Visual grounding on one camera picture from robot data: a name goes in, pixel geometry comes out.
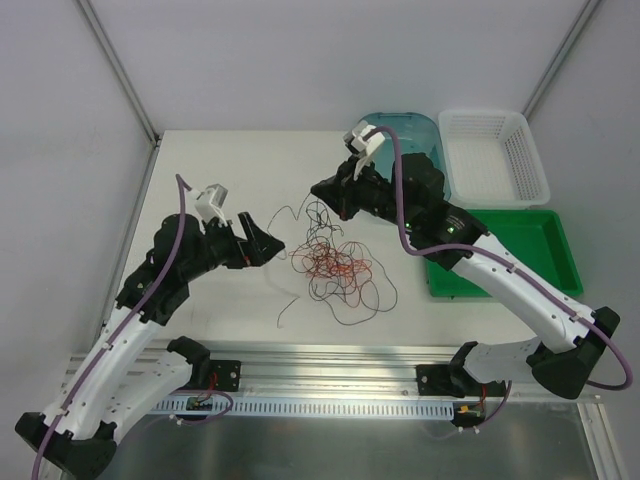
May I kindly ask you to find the black thin cable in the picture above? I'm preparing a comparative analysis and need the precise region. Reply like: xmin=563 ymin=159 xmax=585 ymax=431
xmin=264 ymin=192 xmax=351 ymax=329

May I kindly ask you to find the purple thin cable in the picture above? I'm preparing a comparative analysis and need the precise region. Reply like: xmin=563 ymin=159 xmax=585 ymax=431
xmin=307 ymin=249 xmax=399 ymax=327

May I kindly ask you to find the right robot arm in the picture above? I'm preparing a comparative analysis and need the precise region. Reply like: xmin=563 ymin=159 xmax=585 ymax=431
xmin=310 ymin=153 xmax=620 ymax=400

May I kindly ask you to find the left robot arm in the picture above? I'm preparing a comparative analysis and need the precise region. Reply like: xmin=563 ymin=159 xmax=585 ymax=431
xmin=15 ymin=212 xmax=285 ymax=479

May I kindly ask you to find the teal transparent plastic tub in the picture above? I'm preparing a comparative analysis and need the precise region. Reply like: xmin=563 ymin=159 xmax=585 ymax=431
xmin=361 ymin=112 xmax=450 ymax=200

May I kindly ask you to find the white perforated plastic basket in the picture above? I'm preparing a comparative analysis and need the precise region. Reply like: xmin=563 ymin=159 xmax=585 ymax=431
xmin=438 ymin=109 xmax=551 ymax=209

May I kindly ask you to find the green plastic tray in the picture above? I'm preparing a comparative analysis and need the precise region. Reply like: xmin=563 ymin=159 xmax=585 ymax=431
xmin=425 ymin=210 xmax=584 ymax=299

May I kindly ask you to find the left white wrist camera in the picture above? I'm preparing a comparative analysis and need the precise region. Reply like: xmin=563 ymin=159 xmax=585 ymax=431
xmin=188 ymin=184 xmax=228 ymax=224

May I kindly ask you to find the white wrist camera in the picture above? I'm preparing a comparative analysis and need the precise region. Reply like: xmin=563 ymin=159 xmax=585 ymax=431
xmin=343 ymin=120 xmax=385 ymax=180
xmin=188 ymin=184 xmax=228 ymax=224

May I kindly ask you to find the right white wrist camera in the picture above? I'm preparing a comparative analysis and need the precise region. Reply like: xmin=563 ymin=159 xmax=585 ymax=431
xmin=343 ymin=120 xmax=385 ymax=180

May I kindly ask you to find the aluminium mounting rail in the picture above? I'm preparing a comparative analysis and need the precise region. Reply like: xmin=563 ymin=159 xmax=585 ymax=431
xmin=59 ymin=341 xmax=601 ymax=404

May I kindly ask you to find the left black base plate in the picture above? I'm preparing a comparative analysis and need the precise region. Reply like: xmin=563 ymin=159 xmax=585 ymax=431
xmin=206 ymin=359 xmax=242 ymax=392

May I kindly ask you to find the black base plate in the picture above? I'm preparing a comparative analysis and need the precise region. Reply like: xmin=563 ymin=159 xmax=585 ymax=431
xmin=415 ymin=364 xmax=452 ymax=396
xmin=206 ymin=359 xmax=242 ymax=392

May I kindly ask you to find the white slotted cable duct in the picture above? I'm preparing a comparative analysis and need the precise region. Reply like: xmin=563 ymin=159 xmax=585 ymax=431
xmin=151 ymin=396 xmax=454 ymax=421

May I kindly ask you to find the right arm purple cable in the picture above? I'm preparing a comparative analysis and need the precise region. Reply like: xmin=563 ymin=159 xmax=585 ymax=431
xmin=369 ymin=125 xmax=632 ymax=390

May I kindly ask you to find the left aluminium frame post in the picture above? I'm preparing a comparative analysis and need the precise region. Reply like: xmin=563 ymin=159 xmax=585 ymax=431
xmin=73 ymin=0 xmax=161 ymax=147

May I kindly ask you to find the aluminium frame post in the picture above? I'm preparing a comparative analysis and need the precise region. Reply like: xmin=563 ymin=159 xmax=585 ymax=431
xmin=73 ymin=0 xmax=161 ymax=147
xmin=521 ymin=0 xmax=605 ymax=120

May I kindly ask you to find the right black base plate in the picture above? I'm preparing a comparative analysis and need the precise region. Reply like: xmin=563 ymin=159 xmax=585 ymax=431
xmin=415 ymin=364 xmax=452 ymax=396

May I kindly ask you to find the right aluminium frame post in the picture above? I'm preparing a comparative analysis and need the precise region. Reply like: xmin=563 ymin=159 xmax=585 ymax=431
xmin=521 ymin=0 xmax=605 ymax=120

